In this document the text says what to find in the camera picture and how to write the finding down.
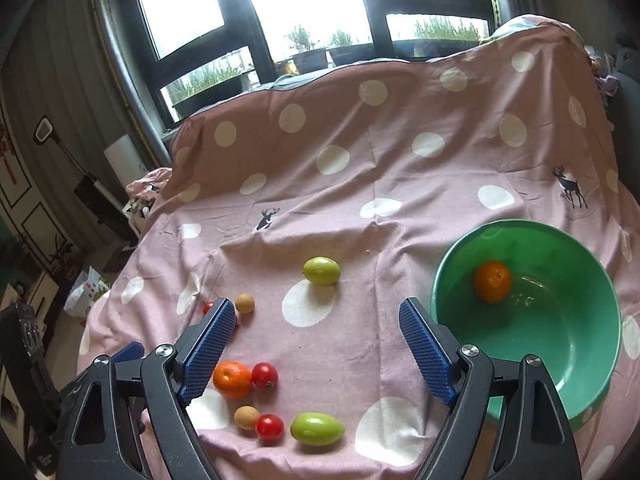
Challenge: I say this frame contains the orange mandarin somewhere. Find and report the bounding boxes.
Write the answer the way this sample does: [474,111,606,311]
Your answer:
[212,361,253,400]

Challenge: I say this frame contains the tan longan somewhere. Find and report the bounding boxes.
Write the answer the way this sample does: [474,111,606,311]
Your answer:
[233,405,262,431]
[233,294,256,315]

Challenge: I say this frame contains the green jujube fruit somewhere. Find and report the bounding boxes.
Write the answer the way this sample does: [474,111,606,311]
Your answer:
[290,412,345,448]
[303,256,342,286]

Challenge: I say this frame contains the cherry tomato beside mandarin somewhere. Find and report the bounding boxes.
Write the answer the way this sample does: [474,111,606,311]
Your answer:
[252,362,279,389]

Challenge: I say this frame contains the orange in bowl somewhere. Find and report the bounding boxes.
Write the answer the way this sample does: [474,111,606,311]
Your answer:
[472,260,513,304]

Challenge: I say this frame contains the near cherry tomato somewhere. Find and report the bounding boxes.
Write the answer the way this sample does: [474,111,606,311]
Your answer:
[254,414,285,442]

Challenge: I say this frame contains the green plastic bowl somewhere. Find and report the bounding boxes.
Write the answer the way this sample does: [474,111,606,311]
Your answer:
[430,219,622,430]

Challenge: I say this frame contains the black floor lamp stand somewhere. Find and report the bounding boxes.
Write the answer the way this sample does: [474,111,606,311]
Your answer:
[34,115,138,246]

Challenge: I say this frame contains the pink polka dot cloth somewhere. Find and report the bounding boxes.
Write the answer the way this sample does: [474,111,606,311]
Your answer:
[78,18,639,479]

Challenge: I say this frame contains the white cylinder container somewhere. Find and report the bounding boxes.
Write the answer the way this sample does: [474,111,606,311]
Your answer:
[104,134,148,183]

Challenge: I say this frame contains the black planter with plants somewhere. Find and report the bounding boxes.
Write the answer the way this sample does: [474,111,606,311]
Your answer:
[293,48,329,75]

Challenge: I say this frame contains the black window frame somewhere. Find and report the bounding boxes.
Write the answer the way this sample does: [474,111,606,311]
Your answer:
[118,0,497,128]

